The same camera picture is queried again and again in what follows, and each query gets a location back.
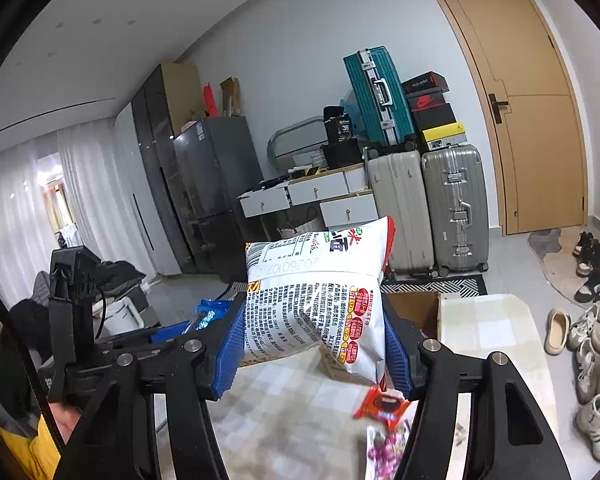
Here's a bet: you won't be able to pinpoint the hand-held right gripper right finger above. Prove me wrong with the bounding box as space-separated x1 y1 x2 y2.
380 300 566 480

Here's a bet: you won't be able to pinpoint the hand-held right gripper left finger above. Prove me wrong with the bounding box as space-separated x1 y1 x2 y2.
55 290 248 480

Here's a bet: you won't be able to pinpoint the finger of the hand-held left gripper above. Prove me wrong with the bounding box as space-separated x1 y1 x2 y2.
97 324 201 350

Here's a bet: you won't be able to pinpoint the blue cookie packet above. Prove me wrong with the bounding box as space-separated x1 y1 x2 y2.
184 299 237 335

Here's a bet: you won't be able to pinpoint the red cookie packet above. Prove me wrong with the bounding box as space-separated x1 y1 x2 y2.
352 385 408 431

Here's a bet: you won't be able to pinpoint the brown cardboard box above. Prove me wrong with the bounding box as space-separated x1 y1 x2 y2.
320 290 442 386

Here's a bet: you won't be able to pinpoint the purple candy bag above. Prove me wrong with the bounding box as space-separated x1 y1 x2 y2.
365 420 413 480

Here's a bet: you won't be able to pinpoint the white snack bag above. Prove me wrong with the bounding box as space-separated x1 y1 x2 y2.
242 216 397 391

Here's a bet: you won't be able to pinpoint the person's left forearm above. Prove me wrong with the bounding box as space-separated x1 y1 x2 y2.
0 412 63 480

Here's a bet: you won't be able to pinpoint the person's left hand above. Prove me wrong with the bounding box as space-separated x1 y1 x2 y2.
47 402 86 442

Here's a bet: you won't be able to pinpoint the white appliance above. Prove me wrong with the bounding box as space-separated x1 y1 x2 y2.
102 294 147 336

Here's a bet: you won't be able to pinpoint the dark cloth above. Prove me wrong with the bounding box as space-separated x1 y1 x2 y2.
95 260 146 295

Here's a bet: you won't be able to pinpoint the checked tablecloth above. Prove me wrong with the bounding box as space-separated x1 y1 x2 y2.
200 294 561 480

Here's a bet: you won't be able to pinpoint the black white patterned rug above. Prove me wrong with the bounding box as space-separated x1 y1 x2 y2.
380 276 488 295

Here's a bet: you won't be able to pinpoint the white curtain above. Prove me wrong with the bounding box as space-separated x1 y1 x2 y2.
0 125 131 311

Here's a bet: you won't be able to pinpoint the white wardrobe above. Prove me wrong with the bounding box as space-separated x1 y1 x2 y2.
114 102 181 277

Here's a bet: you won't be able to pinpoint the woven laundry basket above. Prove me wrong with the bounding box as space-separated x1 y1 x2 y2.
279 207 331 241

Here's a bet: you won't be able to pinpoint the grey refrigerator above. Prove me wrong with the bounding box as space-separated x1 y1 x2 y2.
173 116 266 281

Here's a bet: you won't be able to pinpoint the beige slipper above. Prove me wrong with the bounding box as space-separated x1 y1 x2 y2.
545 308 572 356

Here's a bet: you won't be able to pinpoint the dark glossy wardrobe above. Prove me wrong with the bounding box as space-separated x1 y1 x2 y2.
130 65 201 276

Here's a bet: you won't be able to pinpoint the beige suitcase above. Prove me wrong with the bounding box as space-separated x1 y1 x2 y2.
367 150 436 277

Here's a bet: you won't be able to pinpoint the irregular grey door mat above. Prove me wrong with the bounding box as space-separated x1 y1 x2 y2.
527 228 600 308

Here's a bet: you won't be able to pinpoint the silver suitcase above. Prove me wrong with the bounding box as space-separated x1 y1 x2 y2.
421 144 491 276

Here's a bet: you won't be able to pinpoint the white drawer desk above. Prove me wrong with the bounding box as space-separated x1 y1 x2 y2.
238 165 381 241

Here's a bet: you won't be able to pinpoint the pile of loose sneakers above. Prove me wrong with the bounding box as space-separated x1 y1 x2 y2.
567 230 600 463

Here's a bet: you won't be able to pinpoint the black storage bin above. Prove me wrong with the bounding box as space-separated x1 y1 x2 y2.
321 140 366 170

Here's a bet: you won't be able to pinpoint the oval grey-framed mirror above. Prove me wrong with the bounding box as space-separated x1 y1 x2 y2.
267 116 327 170

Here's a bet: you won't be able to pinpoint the large cardboard sheet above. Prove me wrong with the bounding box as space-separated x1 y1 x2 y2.
160 61 203 133

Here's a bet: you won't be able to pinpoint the red folded bag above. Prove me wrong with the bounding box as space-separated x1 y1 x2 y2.
202 82 221 117

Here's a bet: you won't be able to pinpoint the wooden door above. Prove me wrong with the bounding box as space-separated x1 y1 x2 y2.
421 0 588 235

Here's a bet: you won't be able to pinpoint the black paper bag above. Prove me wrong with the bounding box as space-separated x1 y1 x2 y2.
324 105 353 145

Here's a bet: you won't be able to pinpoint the plain black shoe box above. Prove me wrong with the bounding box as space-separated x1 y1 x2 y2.
411 103 458 133

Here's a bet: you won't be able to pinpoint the brown cardboard pieces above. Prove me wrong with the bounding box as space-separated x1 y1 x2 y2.
220 76 242 118

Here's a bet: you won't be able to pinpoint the blue plastic bag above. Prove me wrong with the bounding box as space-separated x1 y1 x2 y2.
340 91 368 136

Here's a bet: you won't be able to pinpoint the black shoe box red logo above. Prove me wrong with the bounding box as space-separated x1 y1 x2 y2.
407 87 448 113

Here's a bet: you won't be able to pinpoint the teal suitcase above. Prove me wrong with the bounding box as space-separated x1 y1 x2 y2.
343 46 416 150

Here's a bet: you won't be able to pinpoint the black shoe box maroon side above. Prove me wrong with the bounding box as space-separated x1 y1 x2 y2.
402 72 451 95

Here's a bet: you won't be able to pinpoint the dark door handle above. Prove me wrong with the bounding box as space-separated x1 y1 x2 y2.
488 92 510 123

